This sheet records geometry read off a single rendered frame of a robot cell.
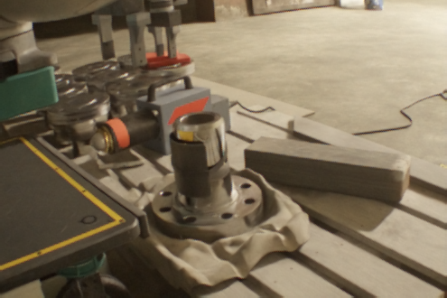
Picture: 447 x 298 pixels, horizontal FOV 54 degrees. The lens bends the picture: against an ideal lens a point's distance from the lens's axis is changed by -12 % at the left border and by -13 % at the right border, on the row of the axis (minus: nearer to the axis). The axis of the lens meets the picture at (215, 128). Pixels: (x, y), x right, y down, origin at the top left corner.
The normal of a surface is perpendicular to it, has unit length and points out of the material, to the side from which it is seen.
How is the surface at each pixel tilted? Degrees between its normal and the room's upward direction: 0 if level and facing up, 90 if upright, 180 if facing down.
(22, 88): 90
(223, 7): 90
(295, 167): 90
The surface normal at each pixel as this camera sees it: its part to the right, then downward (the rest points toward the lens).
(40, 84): 0.63, 0.22
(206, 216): -0.09, -0.94
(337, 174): -0.53, 0.33
